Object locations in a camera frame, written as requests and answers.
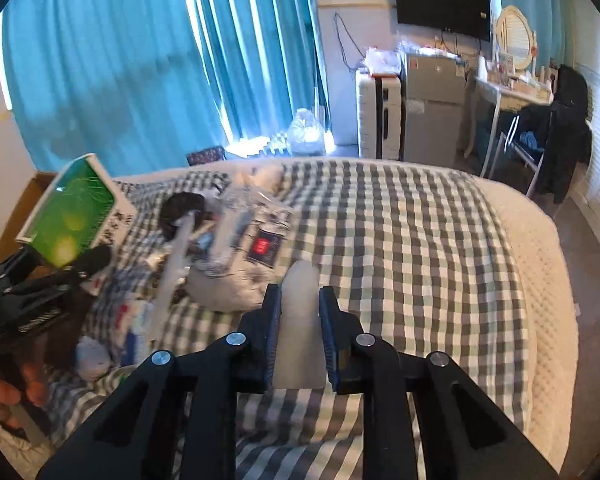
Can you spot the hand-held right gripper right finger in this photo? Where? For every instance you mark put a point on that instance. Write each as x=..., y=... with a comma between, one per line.
x=330, y=330

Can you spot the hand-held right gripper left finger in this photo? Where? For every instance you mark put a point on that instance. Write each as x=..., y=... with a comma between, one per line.
x=275, y=320

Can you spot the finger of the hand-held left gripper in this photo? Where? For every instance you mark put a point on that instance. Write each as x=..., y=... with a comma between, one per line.
x=87, y=262

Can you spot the translucent white plastic tube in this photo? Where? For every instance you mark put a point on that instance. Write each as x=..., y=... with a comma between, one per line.
x=300, y=330

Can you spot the green and white box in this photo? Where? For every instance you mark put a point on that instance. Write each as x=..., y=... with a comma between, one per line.
x=75, y=210

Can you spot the person's left hand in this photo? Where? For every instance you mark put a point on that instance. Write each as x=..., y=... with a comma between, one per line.
x=5, y=390

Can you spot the white printed plastic bag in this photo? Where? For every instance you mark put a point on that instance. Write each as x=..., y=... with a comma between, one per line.
x=240, y=265

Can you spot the blue and white packet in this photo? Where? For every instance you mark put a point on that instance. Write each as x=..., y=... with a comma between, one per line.
x=130, y=320

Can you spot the clear plastic syringe tube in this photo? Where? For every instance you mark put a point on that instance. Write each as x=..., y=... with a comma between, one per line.
x=172, y=265

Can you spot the small pale blue toy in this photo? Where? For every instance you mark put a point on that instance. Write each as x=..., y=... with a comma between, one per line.
x=92, y=355

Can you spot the black pouch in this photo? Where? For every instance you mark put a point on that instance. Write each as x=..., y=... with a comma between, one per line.
x=180, y=210

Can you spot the checked blanket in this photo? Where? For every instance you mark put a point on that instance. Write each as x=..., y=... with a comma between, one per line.
x=405, y=240

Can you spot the dark patterned box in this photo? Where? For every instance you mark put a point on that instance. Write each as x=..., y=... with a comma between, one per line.
x=205, y=156

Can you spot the large water bottle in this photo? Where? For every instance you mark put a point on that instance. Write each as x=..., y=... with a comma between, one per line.
x=307, y=132

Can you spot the wide blue curtain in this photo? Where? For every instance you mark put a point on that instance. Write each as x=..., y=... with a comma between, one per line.
x=130, y=60

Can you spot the white quilted mattress cover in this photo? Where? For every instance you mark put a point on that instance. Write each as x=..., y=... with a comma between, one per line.
x=540, y=270

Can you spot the white suitcase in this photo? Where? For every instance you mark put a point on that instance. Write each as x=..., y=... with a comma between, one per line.
x=377, y=115

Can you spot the silver mini fridge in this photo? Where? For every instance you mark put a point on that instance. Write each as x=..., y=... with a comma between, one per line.
x=432, y=110

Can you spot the white bag on suitcase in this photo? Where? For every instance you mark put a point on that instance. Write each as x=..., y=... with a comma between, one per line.
x=380, y=60

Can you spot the white dressing table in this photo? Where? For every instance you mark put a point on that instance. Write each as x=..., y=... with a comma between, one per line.
x=510, y=95

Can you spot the chair with dark clothes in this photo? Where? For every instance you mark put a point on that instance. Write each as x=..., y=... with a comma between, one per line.
x=567, y=130

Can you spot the oval white-framed mirror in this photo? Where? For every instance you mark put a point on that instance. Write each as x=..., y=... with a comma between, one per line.
x=516, y=40

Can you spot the metal frame chair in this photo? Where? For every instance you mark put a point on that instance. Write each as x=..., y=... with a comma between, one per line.
x=522, y=160

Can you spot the black wall television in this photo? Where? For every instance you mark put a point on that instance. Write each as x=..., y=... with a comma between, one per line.
x=442, y=5

